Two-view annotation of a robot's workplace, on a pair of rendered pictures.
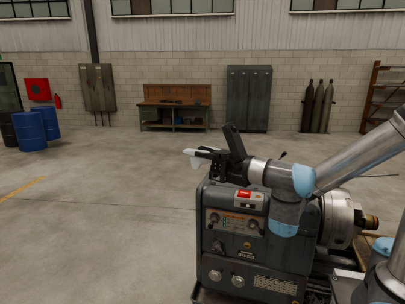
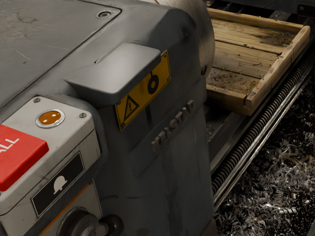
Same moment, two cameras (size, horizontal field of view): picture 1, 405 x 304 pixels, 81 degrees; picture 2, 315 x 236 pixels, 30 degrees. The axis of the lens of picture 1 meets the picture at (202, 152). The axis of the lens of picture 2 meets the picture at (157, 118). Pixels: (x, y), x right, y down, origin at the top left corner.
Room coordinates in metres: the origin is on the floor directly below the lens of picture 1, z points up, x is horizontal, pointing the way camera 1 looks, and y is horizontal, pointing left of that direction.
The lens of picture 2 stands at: (0.71, 0.13, 1.59)
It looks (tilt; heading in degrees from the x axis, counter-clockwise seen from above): 38 degrees down; 292
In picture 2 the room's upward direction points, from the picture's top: 9 degrees counter-clockwise
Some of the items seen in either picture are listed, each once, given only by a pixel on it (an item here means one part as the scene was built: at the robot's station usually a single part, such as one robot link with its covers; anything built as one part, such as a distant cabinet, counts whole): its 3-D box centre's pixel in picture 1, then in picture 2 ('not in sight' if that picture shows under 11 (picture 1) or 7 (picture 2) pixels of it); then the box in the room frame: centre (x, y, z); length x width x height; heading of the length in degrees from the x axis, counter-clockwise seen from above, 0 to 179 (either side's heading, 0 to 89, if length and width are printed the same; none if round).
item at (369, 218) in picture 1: (365, 221); not in sight; (1.03, -0.84, 1.08); 0.09 x 0.09 x 0.09; 75
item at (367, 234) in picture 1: (385, 257); (207, 51); (0.99, -0.96, 0.89); 0.36 x 0.30 x 0.04; 163
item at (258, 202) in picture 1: (248, 199); (26, 164); (0.99, -0.22, 1.23); 0.13 x 0.08 x 0.05; 73
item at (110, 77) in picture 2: not in sight; (112, 74); (0.94, -0.36, 1.24); 0.09 x 0.08 x 0.03; 73
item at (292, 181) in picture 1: (288, 178); not in sight; (0.53, -0.21, 1.56); 0.11 x 0.08 x 0.09; 54
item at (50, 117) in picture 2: not in sight; (50, 119); (0.97, -0.26, 1.26); 0.02 x 0.02 x 0.01
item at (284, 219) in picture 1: (285, 210); not in sight; (0.54, -0.22, 1.46); 0.11 x 0.08 x 0.11; 144
